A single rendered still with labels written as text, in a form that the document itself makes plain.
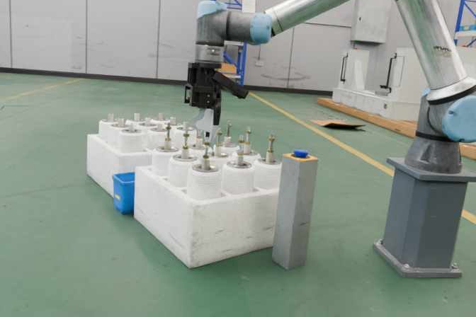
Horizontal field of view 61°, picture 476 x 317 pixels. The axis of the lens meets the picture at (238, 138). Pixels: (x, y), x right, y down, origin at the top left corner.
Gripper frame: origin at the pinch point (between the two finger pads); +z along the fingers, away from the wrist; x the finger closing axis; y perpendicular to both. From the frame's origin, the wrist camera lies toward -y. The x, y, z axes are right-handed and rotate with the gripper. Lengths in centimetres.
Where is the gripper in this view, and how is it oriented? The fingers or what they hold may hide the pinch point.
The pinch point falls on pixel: (210, 136)
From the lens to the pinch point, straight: 112.3
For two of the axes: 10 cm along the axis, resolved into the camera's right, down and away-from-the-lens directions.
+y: -9.2, 0.0, -3.9
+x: 3.8, 2.1, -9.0
